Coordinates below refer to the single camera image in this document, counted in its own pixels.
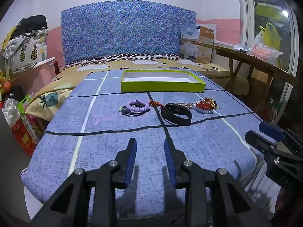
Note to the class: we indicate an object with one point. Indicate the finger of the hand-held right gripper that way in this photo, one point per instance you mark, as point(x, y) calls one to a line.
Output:
point(271, 130)
point(258, 140)

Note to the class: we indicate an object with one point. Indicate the pink packet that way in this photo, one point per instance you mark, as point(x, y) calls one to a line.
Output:
point(265, 53)

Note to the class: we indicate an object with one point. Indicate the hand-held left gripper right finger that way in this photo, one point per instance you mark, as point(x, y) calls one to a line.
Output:
point(169, 162)

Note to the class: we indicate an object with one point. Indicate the white window frame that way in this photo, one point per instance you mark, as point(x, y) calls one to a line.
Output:
point(247, 16)

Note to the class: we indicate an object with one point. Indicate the red bead ornament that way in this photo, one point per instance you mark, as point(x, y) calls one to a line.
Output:
point(205, 104)

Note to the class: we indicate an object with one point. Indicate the black bag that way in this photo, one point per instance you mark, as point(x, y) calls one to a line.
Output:
point(33, 23)

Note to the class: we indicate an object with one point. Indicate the pineapple print bag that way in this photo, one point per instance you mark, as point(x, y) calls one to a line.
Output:
point(23, 54)

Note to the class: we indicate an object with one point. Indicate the red cardboard box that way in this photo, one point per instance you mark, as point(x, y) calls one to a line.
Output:
point(24, 134)

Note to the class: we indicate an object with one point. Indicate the black smart band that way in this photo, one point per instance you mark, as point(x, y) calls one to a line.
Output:
point(176, 120)

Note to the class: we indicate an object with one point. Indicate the yellow plastic bag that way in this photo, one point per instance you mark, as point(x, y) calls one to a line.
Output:
point(271, 36)

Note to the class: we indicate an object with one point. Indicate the cardboard quilt box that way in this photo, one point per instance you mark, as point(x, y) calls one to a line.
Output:
point(197, 42)

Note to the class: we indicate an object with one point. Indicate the green shallow box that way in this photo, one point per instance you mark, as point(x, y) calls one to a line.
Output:
point(163, 87)

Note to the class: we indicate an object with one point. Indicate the white plastic bag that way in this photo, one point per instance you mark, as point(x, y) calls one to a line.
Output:
point(10, 112)
point(258, 39)

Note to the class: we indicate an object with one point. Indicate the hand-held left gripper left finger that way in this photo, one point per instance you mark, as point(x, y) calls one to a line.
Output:
point(131, 162)

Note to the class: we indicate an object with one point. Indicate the yellow printed bedsheet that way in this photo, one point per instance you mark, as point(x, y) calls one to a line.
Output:
point(68, 75)

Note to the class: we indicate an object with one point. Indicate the small clear packet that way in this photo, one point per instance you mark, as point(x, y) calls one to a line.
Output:
point(241, 47)

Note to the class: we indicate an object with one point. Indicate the green paper bag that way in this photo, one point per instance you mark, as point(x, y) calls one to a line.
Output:
point(24, 100)

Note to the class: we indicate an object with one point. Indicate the pink storage box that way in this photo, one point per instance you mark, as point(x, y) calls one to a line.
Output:
point(30, 80)

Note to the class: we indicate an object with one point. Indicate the brown dotted cloth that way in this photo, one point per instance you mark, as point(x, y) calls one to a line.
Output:
point(118, 57)

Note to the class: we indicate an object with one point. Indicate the blue floral headboard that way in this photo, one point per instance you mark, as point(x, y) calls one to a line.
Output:
point(127, 28)

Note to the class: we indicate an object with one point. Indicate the wooden bench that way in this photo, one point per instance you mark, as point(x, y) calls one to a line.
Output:
point(258, 62)

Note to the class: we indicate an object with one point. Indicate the red gold decoration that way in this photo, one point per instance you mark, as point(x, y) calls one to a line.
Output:
point(6, 82)

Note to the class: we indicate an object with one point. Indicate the blue plaid blanket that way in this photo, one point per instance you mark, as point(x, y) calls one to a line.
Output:
point(118, 125)

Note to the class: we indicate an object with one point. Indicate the red tassel charm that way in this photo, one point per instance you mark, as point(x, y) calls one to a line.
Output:
point(153, 103)

